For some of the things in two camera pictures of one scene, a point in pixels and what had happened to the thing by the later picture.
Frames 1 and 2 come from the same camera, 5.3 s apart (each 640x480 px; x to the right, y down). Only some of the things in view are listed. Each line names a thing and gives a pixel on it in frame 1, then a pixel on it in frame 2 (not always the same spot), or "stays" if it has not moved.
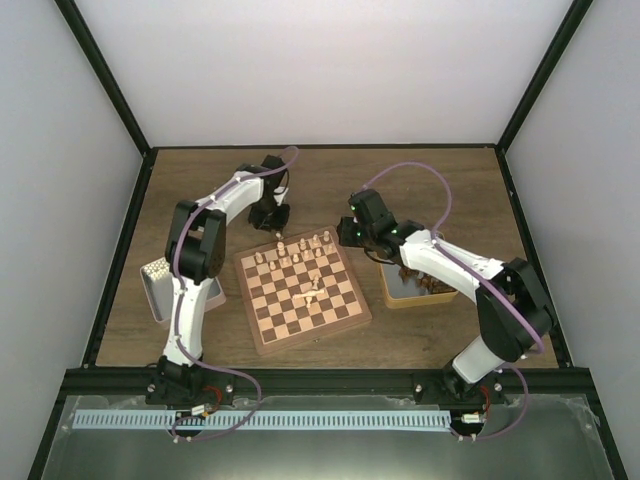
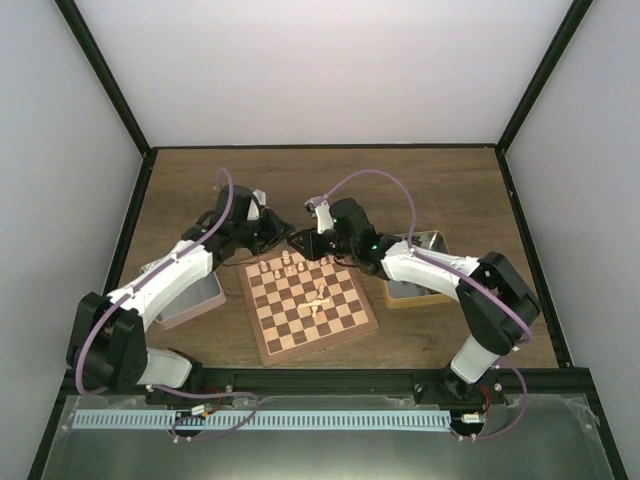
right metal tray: (398, 294) stays
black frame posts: (148, 151) stays
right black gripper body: (349, 238) -> (319, 251)
